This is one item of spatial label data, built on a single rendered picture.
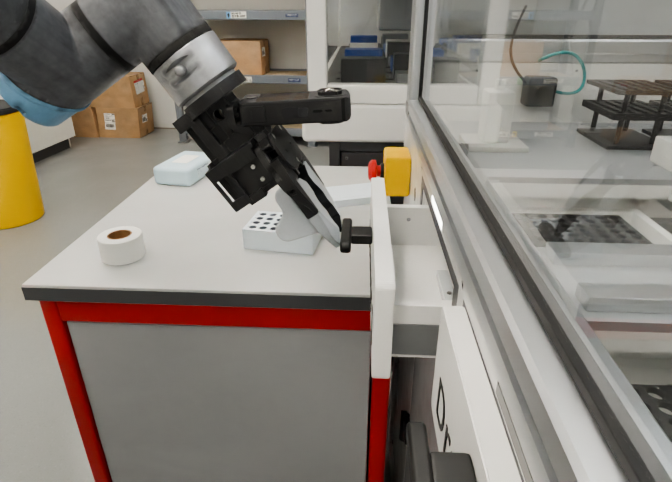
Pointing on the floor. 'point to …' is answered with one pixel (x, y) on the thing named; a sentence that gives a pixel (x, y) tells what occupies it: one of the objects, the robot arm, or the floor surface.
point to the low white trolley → (217, 346)
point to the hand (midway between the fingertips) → (338, 226)
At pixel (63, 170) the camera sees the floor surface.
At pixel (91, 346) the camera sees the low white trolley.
